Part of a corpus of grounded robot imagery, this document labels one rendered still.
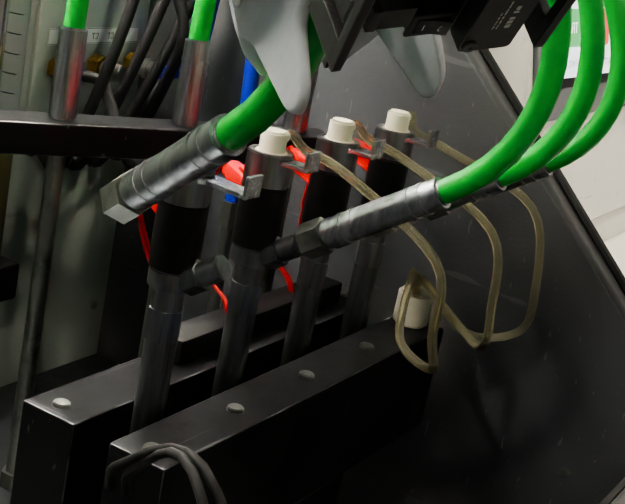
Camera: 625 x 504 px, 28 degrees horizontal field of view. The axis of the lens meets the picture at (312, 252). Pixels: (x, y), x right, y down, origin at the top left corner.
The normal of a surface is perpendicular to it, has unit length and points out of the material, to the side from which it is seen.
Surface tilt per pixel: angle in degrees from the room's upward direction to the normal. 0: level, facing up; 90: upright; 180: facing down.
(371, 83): 90
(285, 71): 101
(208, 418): 0
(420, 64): 107
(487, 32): 132
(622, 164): 76
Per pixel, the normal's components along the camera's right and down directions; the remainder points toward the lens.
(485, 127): -0.51, 0.16
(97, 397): 0.19, -0.94
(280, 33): -0.91, 0.15
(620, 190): 0.86, 0.08
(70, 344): 0.84, 0.31
